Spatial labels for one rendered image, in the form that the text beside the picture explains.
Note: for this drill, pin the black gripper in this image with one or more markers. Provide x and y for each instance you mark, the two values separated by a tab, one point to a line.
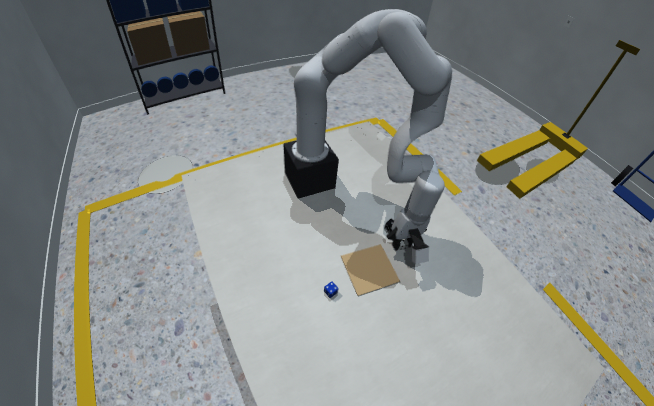
403	224

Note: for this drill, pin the tan flat mat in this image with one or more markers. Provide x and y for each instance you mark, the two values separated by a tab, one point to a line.
369	269

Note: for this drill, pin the blue die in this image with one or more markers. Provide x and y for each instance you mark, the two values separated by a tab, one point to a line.
331	289

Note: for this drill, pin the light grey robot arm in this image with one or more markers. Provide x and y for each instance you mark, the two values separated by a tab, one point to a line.
427	73

